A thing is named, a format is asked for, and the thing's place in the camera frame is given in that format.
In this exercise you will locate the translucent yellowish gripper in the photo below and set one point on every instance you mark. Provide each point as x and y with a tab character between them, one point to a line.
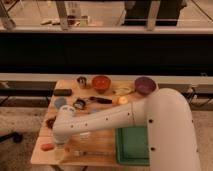
59	152

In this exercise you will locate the red chili pepper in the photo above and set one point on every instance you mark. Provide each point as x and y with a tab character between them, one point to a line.
47	147

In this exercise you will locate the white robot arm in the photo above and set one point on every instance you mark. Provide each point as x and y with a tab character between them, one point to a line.
167	115

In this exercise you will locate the red bowl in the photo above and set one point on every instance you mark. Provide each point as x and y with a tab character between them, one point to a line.
101	84

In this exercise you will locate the purple bowl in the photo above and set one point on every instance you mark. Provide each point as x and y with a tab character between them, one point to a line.
145	85

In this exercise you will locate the silver fork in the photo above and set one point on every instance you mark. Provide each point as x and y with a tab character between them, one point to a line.
79	153

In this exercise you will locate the white plastic cup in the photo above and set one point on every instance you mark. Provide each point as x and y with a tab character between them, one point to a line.
85	135

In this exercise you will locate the bunch of dark grapes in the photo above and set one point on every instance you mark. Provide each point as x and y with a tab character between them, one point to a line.
50	122

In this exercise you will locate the wooden table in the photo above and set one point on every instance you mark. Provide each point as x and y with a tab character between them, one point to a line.
102	140

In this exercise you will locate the blue sponge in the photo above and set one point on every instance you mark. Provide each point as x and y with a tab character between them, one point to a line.
93	110

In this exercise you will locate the black rectangular block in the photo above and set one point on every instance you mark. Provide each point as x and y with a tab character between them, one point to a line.
62	92

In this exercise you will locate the green plastic tray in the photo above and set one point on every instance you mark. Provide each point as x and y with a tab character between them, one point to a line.
132	146

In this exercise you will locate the small metal cup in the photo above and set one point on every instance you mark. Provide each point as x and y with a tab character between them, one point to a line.
82	82

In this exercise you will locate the yellow apple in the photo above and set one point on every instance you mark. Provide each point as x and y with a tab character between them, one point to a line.
122	100

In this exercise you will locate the yellow banana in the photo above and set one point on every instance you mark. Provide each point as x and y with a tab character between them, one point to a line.
123	90

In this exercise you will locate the black handled tool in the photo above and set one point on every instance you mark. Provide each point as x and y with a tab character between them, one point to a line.
100	100

